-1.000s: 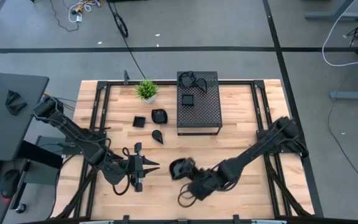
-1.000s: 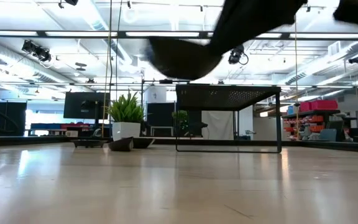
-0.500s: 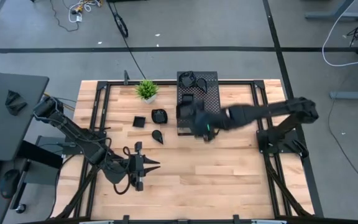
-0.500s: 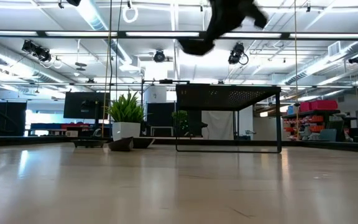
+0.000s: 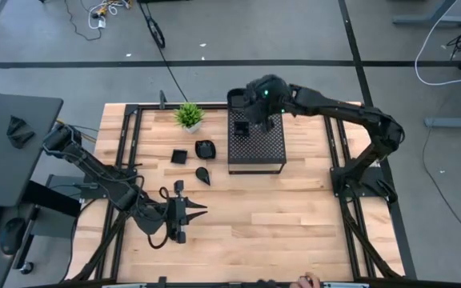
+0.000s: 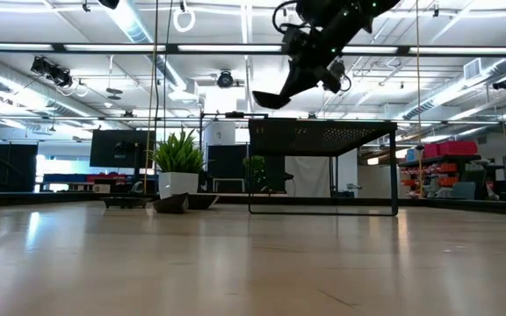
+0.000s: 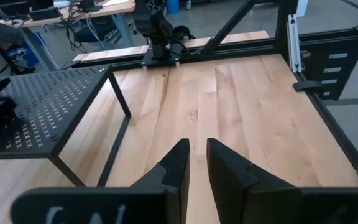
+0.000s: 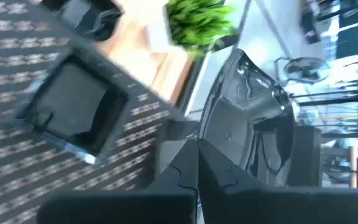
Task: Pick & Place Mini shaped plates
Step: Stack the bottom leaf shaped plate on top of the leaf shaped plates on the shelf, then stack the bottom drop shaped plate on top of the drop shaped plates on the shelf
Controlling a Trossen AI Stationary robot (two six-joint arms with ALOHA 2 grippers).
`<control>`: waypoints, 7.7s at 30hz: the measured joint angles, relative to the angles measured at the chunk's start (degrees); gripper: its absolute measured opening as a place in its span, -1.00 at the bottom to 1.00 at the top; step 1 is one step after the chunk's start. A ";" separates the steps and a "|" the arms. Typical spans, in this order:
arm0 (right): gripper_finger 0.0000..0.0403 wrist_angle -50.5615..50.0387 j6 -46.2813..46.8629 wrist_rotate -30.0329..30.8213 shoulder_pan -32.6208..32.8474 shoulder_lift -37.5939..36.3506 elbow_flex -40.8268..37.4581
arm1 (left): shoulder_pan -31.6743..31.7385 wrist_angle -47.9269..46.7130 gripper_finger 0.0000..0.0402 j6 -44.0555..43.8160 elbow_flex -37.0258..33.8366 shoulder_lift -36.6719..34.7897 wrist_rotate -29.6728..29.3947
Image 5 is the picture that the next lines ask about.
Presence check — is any thin black floor cable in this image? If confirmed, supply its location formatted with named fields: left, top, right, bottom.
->
left=421, top=126, right=461, bottom=243
left=62, top=0, right=104, bottom=42

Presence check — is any person's hand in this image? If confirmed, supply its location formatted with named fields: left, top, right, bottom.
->
left=289, top=272, right=322, bottom=288

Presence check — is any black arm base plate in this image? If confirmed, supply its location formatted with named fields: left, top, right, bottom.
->
left=329, top=166, right=395, bottom=200
left=45, top=174, right=110, bottom=201

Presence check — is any black table side rail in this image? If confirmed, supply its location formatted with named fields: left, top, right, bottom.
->
left=124, top=102, right=231, bottom=111
left=66, top=276, right=418, bottom=288

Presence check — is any large black bowl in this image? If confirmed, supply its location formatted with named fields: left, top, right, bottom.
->
left=194, top=139, right=217, bottom=161

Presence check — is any blue-grey desk foot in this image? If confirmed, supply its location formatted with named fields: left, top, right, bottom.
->
left=423, top=107, right=461, bottom=130
left=391, top=0, right=461, bottom=29

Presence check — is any white floor cable bundle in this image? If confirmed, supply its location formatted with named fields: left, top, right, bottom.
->
left=87, top=0, right=132, bottom=30

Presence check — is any green spiky plant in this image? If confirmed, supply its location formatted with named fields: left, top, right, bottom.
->
left=173, top=102, right=206, bottom=129

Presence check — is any black diagonal frame brace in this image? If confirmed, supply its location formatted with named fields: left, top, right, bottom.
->
left=72, top=211, right=130, bottom=281
left=340, top=195, right=402, bottom=279

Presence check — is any black desk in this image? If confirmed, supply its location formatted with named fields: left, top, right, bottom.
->
left=0, top=91, right=65, bottom=208

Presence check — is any crumpled black cloth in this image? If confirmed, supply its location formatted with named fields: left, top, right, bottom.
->
left=6, top=115, right=36, bottom=150

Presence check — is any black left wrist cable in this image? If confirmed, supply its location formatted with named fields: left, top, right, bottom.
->
left=146, top=186, right=172, bottom=250

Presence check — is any black computer mouse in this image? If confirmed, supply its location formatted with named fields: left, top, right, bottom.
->
left=0, top=217, right=27, bottom=256

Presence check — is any black perforated metal shelf riser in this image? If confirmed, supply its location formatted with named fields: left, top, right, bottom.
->
left=226, top=104, right=288, bottom=176

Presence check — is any black pointed plate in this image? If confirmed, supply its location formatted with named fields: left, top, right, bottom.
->
left=194, top=166, right=212, bottom=187

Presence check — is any small black footed plate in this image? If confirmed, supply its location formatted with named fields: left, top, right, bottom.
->
left=170, top=148, right=189, bottom=166

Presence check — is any black strap cable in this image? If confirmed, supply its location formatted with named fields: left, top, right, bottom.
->
left=137, top=0, right=190, bottom=103

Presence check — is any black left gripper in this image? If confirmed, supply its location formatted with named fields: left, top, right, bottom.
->
left=167, top=179, right=209, bottom=245

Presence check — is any long white floor cable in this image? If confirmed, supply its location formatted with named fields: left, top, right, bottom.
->
left=414, top=0, right=461, bottom=87

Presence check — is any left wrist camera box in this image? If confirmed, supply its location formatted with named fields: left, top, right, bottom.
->
left=136, top=208, right=167, bottom=237

